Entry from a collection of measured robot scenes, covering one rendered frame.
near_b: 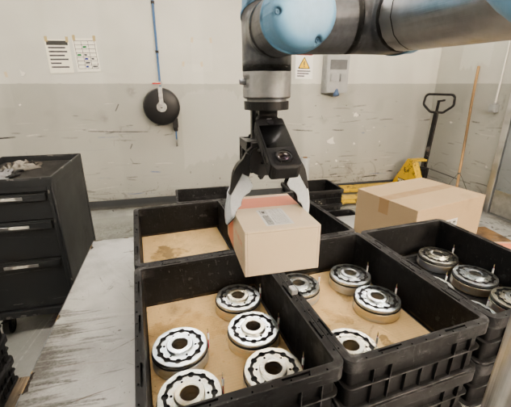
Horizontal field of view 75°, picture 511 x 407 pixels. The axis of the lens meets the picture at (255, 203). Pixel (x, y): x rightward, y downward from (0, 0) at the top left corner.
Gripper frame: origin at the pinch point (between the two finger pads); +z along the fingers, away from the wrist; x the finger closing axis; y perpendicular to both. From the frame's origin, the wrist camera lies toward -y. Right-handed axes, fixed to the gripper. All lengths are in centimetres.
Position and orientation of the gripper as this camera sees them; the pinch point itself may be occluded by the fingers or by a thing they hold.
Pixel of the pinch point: (269, 222)
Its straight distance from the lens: 57.8
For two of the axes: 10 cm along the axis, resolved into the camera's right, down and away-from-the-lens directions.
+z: 0.0, 9.4, 3.3
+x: -9.7, 0.8, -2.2
